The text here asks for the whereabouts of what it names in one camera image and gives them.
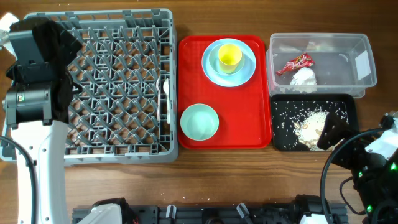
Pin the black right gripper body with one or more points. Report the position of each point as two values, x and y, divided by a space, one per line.
353 154

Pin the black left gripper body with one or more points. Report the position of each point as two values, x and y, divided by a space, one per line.
71 45

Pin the white napkin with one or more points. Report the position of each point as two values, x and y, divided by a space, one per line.
304 81

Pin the red snack wrapper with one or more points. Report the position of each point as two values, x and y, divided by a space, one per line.
302 61

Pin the mint green bowl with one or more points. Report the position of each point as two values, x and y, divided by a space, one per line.
199 122

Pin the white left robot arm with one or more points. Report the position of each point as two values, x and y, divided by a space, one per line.
40 151

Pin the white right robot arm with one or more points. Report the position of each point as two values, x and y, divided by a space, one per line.
377 188

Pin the black waste tray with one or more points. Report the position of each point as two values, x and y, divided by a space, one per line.
284 107

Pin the clear plastic waste bin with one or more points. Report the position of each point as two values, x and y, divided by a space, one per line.
343 63

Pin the grey plastic dishwasher rack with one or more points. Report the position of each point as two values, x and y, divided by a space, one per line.
120 115

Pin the pile of rice scraps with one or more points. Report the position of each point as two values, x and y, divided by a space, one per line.
307 128

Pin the red plastic serving tray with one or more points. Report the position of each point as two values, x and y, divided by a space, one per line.
244 111

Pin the light blue plate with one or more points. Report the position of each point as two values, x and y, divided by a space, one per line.
238 78

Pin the yellow plastic cup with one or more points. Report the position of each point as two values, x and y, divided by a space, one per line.
229 55

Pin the light green small bowl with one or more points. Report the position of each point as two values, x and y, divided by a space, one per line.
215 63

